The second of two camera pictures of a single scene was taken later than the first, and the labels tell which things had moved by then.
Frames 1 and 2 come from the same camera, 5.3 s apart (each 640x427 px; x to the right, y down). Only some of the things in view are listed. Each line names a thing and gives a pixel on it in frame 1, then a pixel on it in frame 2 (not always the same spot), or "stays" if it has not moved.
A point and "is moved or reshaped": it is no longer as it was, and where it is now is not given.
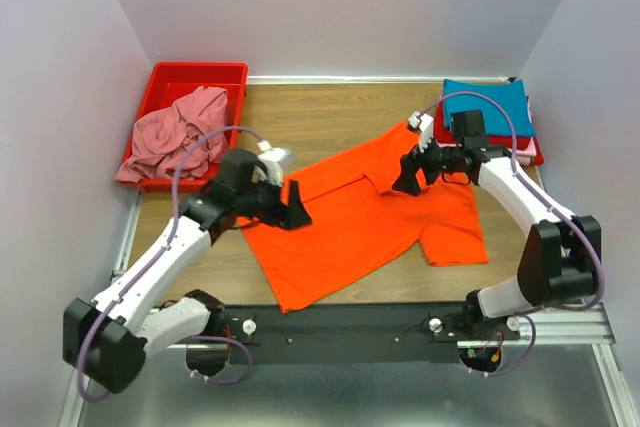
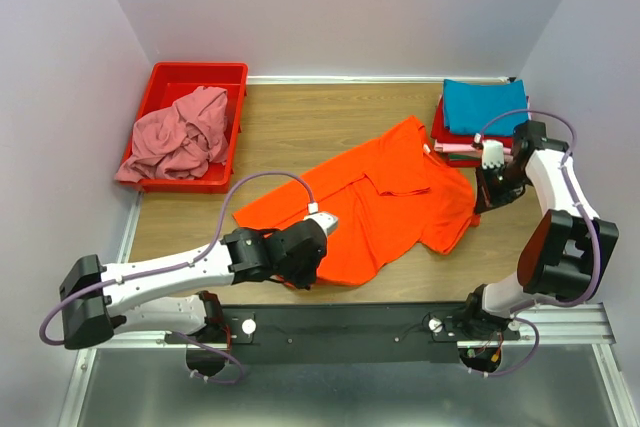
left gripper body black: (262, 200) → (301, 274)
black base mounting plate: (355, 334) stays
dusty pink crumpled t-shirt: (181, 140) stays
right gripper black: (409, 164) → (486, 198)
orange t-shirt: (358, 218) is moved or reshaped
